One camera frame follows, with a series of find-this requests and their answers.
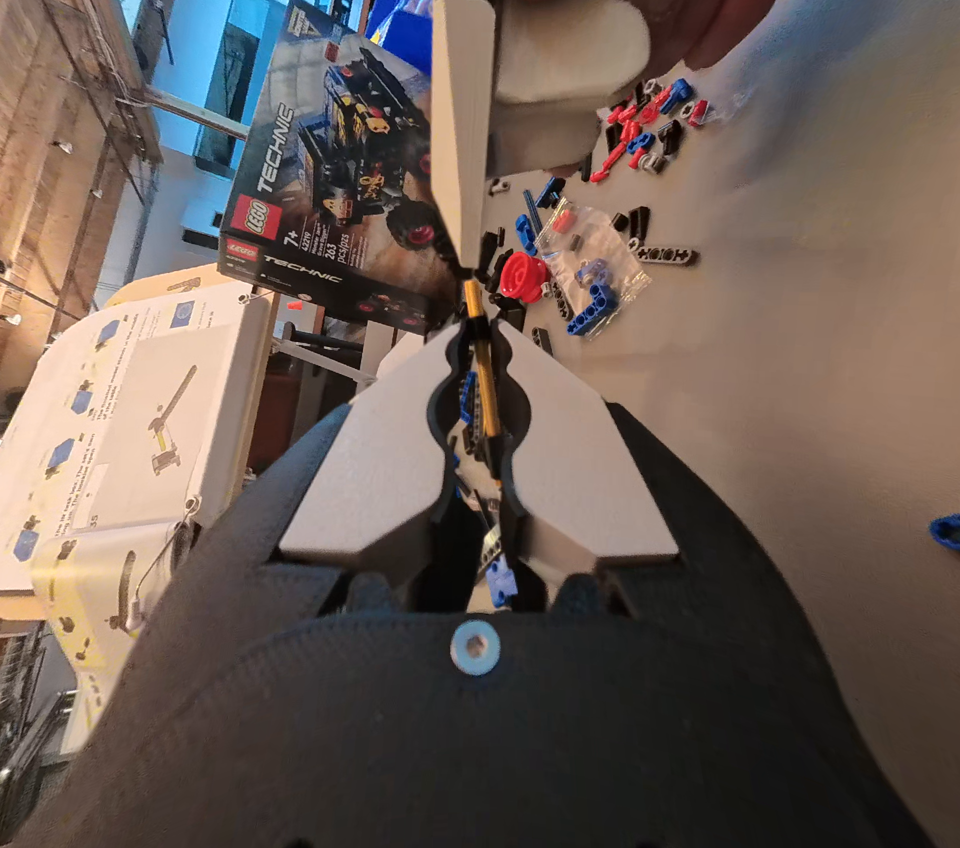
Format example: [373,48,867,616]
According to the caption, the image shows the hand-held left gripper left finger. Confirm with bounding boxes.
[279,323,470,613]

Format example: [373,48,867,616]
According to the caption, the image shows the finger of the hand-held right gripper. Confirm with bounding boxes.
[430,0,498,273]

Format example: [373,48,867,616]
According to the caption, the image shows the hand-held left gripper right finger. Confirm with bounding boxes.
[489,321,681,613]

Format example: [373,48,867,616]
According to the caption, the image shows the yellow axle with black connector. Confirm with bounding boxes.
[459,266,505,485]

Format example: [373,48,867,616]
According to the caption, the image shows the grey desk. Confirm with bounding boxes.
[363,0,960,842]

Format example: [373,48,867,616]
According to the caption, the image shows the black toy set box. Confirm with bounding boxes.
[217,0,460,337]

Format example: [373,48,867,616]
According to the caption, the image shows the blue angled beam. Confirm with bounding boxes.
[566,284,621,338]

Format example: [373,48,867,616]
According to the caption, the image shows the pile of red and blue connectors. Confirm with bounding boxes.
[581,75,712,183]

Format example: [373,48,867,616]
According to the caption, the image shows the red wheel hub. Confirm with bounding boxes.
[499,251,554,304]

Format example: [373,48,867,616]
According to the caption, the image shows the clear bag of parts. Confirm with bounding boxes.
[534,201,652,341]

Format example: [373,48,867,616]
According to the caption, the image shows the instruction booklet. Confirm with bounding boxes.
[0,281,260,677]

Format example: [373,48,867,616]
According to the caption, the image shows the short grey beam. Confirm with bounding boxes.
[626,239,701,268]

